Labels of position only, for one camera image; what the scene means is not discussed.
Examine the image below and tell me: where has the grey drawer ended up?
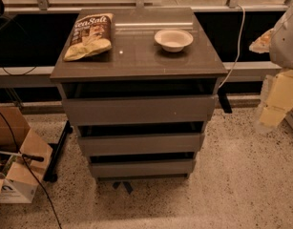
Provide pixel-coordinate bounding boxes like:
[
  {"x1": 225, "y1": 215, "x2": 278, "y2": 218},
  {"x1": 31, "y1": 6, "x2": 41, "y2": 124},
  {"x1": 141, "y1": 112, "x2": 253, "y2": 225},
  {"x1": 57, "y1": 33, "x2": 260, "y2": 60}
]
[
  {"x1": 62, "y1": 96, "x2": 216, "y2": 126},
  {"x1": 78, "y1": 134, "x2": 204, "y2": 156},
  {"x1": 90, "y1": 159, "x2": 196, "y2": 177}
]

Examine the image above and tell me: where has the grey drawer cabinet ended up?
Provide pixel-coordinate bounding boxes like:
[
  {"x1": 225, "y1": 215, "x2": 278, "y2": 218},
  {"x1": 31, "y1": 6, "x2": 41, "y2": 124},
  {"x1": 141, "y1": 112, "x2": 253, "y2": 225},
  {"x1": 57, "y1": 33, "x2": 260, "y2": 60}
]
[{"x1": 51, "y1": 8, "x2": 227, "y2": 187}]

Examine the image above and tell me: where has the black stand leg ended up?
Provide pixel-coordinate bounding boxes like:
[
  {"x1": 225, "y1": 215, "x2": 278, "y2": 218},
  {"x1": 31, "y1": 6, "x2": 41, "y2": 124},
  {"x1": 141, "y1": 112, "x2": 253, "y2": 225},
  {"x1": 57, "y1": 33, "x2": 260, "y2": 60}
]
[{"x1": 44, "y1": 121, "x2": 73, "y2": 182}]

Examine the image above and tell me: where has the open cardboard box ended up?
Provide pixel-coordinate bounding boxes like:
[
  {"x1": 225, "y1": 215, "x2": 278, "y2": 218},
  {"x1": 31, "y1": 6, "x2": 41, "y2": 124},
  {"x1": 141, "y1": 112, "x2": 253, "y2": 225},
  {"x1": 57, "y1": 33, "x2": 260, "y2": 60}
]
[{"x1": 0, "y1": 107, "x2": 52, "y2": 204}]

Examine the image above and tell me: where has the white paper bowl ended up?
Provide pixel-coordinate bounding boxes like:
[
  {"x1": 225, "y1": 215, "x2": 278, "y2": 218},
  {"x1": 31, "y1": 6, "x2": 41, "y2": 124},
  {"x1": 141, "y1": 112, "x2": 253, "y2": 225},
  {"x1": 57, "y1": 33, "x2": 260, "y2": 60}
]
[{"x1": 155, "y1": 30, "x2": 194, "y2": 52}]

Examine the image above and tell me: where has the black handled tool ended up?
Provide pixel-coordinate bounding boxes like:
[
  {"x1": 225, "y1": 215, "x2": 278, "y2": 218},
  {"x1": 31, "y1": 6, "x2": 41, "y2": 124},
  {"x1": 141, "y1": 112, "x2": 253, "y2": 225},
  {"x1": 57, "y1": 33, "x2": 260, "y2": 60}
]
[{"x1": 0, "y1": 151, "x2": 45, "y2": 162}]

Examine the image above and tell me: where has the white cable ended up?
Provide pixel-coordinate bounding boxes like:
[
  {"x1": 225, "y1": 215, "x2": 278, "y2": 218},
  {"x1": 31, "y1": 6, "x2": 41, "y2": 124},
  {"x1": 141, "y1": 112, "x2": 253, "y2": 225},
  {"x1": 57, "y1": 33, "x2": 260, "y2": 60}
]
[{"x1": 218, "y1": 4, "x2": 246, "y2": 90}]

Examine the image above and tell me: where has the black cable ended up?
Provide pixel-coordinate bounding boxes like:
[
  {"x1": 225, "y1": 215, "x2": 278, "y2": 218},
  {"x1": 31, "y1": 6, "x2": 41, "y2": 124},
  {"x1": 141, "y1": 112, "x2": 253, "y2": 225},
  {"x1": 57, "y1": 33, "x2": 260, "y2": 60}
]
[{"x1": 0, "y1": 107, "x2": 63, "y2": 229}]

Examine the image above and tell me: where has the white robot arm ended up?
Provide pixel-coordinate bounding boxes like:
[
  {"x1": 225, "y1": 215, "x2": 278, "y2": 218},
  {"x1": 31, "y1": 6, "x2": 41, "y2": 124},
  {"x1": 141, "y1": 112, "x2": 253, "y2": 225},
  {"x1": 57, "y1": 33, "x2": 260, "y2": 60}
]
[{"x1": 249, "y1": 3, "x2": 293, "y2": 134}]

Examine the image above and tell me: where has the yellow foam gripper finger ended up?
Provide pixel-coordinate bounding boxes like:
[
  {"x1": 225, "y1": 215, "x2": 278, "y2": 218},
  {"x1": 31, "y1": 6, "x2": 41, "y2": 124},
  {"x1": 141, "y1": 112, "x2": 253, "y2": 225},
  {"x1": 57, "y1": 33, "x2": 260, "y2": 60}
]
[
  {"x1": 255, "y1": 70, "x2": 293, "y2": 134},
  {"x1": 249, "y1": 29, "x2": 273, "y2": 53}
]

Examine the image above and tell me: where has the sea salt chips bag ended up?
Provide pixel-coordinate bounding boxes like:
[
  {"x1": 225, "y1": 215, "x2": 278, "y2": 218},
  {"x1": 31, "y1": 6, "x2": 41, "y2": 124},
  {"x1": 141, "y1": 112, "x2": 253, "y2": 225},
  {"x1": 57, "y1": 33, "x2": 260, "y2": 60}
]
[{"x1": 64, "y1": 13, "x2": 114, "y2": 61}]

